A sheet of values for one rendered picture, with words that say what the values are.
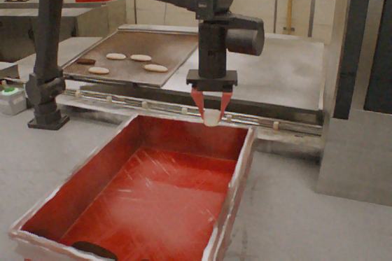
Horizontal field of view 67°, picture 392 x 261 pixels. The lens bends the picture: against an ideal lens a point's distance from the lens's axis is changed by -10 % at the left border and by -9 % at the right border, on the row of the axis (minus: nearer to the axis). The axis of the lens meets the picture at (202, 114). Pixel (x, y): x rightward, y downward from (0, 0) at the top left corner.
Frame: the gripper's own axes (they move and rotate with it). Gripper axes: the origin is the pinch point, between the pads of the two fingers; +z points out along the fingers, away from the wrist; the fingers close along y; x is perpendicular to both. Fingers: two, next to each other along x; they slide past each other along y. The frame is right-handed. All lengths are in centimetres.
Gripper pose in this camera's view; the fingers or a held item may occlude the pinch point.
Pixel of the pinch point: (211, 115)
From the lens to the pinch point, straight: 70.4
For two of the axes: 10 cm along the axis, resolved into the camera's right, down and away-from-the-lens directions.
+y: 10.0, 0.3, -0.7
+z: 0.0, 9.0, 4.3
